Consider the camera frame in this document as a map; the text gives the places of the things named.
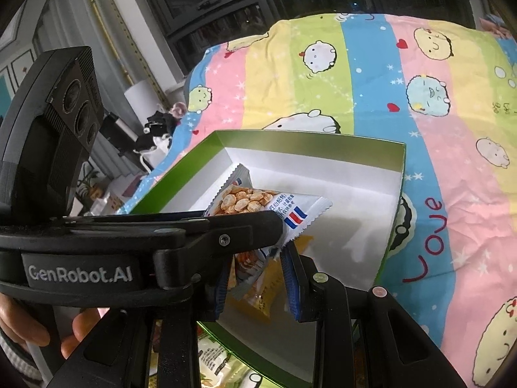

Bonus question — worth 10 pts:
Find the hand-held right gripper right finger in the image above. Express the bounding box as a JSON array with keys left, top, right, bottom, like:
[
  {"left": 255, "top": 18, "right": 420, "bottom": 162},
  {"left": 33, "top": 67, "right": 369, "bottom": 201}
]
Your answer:
[{"left": 282, "top": 246, "right": 469, "bottom": 388}]

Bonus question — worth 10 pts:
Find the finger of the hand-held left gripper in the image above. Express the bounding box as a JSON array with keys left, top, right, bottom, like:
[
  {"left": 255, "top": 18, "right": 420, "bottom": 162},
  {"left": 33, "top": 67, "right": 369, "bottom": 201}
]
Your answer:
[{"left": 62, "top": 210, "right": 283, "bottom": 292}]

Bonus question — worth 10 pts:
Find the white paper roll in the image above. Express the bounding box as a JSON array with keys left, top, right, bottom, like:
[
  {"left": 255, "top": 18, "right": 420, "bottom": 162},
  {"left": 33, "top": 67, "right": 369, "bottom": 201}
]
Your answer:
[{"left": 124, "top": 82, "right": 162, "bottom": 114}]

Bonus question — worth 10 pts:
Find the orange snack packet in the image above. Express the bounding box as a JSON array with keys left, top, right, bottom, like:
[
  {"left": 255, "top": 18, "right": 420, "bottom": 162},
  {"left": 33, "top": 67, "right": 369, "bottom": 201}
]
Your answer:
[{"left": 226, "top": 234, "right": 316, "bottom": 324}]

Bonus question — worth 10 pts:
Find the small potted plant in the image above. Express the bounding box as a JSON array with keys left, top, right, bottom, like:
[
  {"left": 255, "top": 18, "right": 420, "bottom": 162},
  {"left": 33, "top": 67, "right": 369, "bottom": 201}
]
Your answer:
[{"left": 79, "top": 170, "right": 101, "bottom": 202}]

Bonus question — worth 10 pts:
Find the striped printed blanket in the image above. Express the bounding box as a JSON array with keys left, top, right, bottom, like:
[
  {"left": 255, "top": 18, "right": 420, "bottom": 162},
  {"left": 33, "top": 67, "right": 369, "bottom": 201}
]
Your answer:
[{"left": 121, "top": 12, "right": 517, "bottom": 388}]

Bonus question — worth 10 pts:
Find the person's left forearm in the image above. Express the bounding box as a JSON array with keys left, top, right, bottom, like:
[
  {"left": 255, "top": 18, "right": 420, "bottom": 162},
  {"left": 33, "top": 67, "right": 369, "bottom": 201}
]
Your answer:
[{"left": 0, "top": 327, "right": 45, "bottom": 388}]

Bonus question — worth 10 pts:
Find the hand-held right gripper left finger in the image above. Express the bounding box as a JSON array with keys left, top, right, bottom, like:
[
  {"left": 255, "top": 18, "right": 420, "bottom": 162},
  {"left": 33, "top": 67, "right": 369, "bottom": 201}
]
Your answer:
[{"left": 60, "top": 258, "right": 237, "bottom": 388}]

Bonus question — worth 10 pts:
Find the black phone stand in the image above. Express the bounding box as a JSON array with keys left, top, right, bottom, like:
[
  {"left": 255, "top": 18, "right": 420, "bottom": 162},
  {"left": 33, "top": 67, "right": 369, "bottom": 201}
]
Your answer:
[{"left": 100, "top": 114, "right": 139, "bottom": 151}]

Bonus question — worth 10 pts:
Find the white bean snack packet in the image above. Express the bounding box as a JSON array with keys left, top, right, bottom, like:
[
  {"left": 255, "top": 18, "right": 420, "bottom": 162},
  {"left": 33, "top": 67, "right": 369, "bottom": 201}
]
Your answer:
[{"left": 202, "top": 164, "right": 334, "bottom": 296}]

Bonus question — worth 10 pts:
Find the person's left hand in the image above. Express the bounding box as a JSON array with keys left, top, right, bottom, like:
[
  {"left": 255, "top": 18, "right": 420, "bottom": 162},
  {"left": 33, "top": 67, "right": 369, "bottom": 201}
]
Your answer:
[{"left": 0, "top": 293, "right": 101, "bottom": 360}]

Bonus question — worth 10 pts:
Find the green cardboard box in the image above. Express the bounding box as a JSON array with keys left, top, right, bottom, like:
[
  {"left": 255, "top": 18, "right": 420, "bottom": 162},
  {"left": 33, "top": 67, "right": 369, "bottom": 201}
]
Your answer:
[{"left": 121, "top": 129, "right": 406, "bottom": 388}]

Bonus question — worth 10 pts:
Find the dark window frame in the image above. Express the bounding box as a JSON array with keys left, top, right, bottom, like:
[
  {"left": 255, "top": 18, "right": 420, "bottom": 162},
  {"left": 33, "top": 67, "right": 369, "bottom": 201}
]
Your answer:
[{"left": 133, "top": 0, "right": 477, "bottom": 77}]

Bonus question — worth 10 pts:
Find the white paper bag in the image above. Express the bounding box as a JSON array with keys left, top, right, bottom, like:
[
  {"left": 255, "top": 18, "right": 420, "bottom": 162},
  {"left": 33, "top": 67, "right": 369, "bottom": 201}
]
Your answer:
[{"left": 90, "top": 188, "right": 130, "bottom": 216}]

